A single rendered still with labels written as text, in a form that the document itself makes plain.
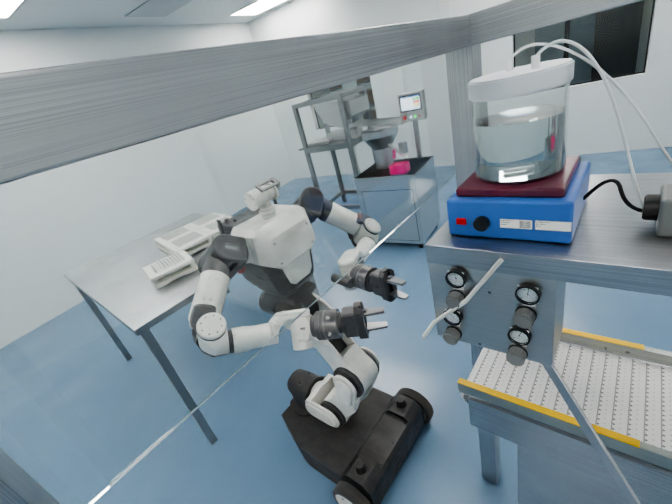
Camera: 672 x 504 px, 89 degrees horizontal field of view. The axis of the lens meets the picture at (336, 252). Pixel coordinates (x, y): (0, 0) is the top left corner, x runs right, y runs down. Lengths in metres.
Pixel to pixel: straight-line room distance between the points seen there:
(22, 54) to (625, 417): 5.53
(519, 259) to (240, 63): 0.49
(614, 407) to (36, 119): 1.04
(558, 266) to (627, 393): 0.48
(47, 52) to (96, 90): 5.19
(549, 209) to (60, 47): 5.39
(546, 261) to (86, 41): 5.55
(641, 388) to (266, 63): 0.99
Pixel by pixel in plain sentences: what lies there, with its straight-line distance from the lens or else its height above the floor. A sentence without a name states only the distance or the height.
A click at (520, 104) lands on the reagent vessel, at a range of 0.63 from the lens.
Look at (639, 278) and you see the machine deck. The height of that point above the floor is 1.31.
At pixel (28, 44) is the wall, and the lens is 5.47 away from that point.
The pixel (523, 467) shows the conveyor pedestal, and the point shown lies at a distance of 1.20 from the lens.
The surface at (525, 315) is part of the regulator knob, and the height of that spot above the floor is 1.22.
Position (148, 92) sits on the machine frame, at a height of 1.67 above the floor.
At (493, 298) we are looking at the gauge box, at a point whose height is 1.23.
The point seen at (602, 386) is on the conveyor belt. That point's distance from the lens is 1.04.
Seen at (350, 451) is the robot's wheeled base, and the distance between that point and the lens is 1.79.
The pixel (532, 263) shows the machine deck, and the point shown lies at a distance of 0.64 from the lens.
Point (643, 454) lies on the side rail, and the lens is 0.93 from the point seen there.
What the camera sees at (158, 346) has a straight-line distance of 0.41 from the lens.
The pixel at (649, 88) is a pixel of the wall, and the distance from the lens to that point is 5.65.
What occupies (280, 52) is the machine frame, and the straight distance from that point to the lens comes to 0.42.
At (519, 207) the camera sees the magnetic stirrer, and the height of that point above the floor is 1.39.
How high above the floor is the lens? 1.64
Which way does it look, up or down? 26 degrees down
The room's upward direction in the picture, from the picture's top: 15 degrees counter-clockwise
